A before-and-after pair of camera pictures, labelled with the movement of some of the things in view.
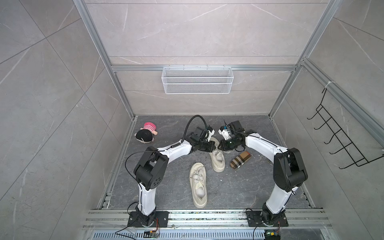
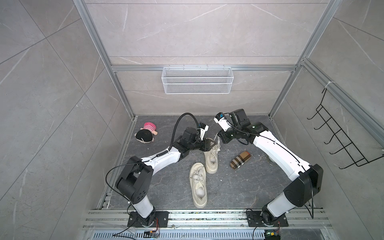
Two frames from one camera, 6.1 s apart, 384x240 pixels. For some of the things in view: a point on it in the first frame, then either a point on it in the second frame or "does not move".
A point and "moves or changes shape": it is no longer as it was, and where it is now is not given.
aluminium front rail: [112, 224] does not move
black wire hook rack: [358, 158] does not move
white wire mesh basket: [197, 80] does not move
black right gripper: [223, 146] to [223, 135]
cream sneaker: [217, 157] moves or changes shape
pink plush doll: [145, 135] does not move
